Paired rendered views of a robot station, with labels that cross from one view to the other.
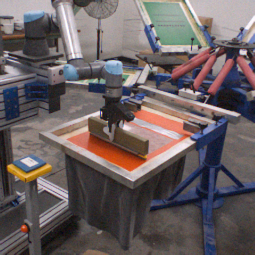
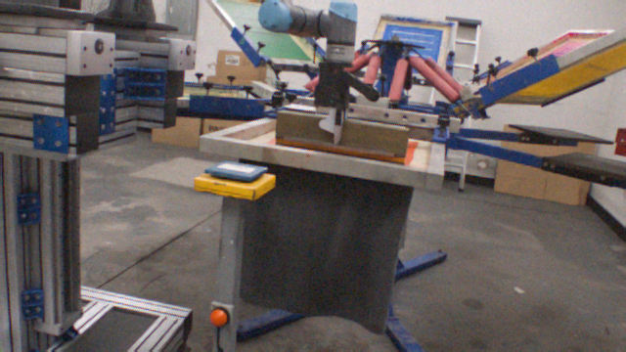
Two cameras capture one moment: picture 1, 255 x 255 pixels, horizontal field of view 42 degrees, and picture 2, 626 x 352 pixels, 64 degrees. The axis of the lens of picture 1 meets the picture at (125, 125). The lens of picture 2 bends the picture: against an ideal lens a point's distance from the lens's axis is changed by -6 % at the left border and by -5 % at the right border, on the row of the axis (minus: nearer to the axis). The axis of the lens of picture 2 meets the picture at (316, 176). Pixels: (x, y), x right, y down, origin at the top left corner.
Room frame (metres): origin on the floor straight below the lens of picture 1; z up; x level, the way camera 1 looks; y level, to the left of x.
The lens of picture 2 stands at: (0.18, 0.70, 1.22)
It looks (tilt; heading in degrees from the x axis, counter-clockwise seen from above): 13 degrees down; 334
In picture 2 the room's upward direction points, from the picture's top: 7 degrees clockwise
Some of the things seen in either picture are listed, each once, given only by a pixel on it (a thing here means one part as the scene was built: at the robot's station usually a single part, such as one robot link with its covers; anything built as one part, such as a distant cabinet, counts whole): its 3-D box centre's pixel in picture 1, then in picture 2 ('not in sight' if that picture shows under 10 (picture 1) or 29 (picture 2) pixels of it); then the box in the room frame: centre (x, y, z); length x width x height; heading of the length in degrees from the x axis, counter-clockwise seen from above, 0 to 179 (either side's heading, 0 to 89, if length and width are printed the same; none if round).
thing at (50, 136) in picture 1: (137, 131); (346, 140); (1.54, -0.06, 0.97); 0.79 x 0.58 x 0.04; 141
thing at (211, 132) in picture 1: (208, 134); (440, 142); (1.55, -0.43, 0.97); 0.30 x 0.05 x 0.07; 141
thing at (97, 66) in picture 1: (99, 70); (305, 22); (1.48, 0.13, 1.29); 0.11 x 0.11 x 0.08; 33
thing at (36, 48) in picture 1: (35, 44); (132, 4); (1.90, 0.54, 1.31); 0.15 x 0.15 x 0.10
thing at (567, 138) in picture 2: not in sight; (496, 133); (2.26, -1.39, 0.91); 1.34 x 0.40 x 0.08; 81
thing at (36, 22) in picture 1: (36, 23); not in sight; (1.91, 0.53, 1.42); 0.13 x 0.12 x 0.14; 123
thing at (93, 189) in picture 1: (95, 193); (313, 243); (1.31, 0.12, 0.74); 0.45 x 0.03 x 0.43; 51
